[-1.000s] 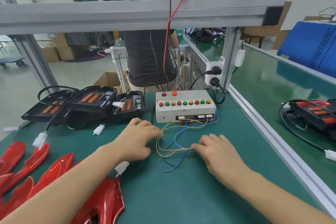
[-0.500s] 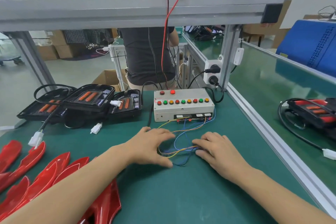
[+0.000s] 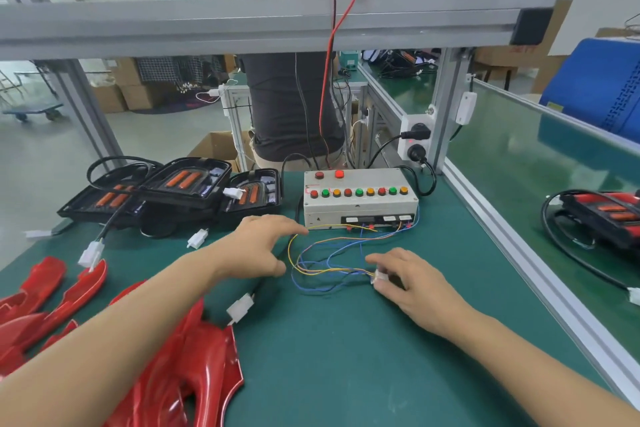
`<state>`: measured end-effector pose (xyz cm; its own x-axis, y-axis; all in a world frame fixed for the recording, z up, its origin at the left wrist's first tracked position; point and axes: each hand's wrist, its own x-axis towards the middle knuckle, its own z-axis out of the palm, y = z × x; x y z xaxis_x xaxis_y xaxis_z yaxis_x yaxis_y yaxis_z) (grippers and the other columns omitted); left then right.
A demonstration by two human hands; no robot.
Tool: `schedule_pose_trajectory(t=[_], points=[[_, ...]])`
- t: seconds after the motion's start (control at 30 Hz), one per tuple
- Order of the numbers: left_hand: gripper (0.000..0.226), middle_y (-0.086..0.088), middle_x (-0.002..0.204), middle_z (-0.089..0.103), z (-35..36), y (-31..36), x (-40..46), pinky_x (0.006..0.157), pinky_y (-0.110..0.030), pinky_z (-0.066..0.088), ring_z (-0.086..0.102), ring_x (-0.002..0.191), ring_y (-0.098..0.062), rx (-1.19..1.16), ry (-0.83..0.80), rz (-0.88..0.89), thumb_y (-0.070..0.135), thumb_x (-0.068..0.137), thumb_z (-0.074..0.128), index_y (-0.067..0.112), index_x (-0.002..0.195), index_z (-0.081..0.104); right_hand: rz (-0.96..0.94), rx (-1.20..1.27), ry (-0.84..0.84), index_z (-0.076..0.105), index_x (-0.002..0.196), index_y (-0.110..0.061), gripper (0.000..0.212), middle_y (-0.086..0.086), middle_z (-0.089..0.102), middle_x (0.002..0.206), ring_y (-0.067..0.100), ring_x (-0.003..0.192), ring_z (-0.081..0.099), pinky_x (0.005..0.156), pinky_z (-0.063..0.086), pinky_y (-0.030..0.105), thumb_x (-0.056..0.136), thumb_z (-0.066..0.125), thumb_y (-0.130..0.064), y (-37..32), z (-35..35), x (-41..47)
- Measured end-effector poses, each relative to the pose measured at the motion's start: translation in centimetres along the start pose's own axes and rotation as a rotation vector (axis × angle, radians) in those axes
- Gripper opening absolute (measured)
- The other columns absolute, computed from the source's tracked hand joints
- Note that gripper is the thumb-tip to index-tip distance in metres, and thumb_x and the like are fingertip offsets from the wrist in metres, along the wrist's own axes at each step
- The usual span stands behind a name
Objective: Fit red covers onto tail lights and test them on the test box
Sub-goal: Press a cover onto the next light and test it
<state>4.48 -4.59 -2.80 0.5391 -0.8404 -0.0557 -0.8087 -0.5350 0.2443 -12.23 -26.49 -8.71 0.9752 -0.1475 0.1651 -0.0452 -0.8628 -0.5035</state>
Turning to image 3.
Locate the black mesh basket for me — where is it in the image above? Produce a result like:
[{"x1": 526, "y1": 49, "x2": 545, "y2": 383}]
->
[{"x1": 135, "y1": 56, "x2": 206, "y2": 85}]

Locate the person's right forearm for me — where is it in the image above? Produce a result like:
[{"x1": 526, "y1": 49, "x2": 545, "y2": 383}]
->
[{"x1": 440, "y1": 312, "x2": 640, "y2": 427}]

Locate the pile of black lamp housings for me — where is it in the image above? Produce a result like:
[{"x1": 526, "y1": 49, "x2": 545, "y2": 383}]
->
[{"x1": 25, "y1": 154, "x2": 283, "y2": 328}]

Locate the aluminium workstation frame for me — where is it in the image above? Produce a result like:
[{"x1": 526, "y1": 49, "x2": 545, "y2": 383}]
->
[{"x1": 0, "y1": 0, "x2": 559, "y2": 203}]

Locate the person's left hand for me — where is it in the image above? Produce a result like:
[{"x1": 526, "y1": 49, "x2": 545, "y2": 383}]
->
[{"x1": 205, "y1": 213, "x2": 309, "y2": 281}]

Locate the white switch box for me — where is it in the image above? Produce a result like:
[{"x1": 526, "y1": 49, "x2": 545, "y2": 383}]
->
[{"x1": 456, "y1": 91, "x2": 478, "y2": 127}]

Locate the low open cardboard carton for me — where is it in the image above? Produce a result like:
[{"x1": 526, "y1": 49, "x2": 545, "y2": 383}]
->
[{"x1": 190, "y1": 129, "x2": 241, "y2": 161}]

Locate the blue plastic crate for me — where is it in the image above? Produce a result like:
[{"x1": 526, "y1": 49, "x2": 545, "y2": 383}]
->
[{"x1": 540, "y1": 36, "x2": 640, "y2": 143}]

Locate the small cardboard box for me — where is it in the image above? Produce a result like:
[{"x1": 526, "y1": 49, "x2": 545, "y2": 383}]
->
[{"x1": 90, "y1": 81, "x2": 126, "y2": 113}]

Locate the white power strip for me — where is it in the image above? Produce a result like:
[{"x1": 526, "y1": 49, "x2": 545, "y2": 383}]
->
[{"x1": 398, "y1": 106, "x2": 436, "y2": 167}]

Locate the beige test button box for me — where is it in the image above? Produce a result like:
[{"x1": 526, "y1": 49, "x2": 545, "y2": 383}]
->
[{"x1": 303, "y1": 168, "x2": 421, "y2": 231}]

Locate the person's right hand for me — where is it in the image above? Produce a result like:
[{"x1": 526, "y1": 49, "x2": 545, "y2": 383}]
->
[{"x1": 365, "y1": 246, "x2": 471, "y2": 341}]

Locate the group of metal chairs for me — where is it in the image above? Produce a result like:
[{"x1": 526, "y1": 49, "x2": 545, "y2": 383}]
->
[{"x1": 0, "y1": 61, "x2": 51, "y2": 103}]

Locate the white metal stand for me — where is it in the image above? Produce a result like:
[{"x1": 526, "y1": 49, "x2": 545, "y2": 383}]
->
[{"x1": 220, "y1": 81, "x2": 256, "y2": 157}]

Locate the red power cable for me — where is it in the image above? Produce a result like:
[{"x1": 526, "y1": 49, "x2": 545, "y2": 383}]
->
[{"x1": 318, "y1": 0, "x2": 363, "y2": 165}]

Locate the person's left forearm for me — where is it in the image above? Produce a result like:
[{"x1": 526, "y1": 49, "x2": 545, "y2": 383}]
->
[{"x1": 0, "y1": 252, "x2": 236, "y2": 427}]

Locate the pile of red lens covers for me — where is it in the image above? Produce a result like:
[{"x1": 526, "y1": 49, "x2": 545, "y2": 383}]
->
[{"x1": 0, "y1": 256, "x2": 246, "y2": 427}]

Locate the large cardboard box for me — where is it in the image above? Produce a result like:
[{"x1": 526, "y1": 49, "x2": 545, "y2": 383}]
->
[{"x1": 110, "y1": 56, "x2": 176, "y2": 111}]

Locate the flat platform trolley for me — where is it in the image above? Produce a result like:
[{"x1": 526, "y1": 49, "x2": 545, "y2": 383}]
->
[{"x1": 0, "y1": 96, "x2": 63, "y2": 125}]

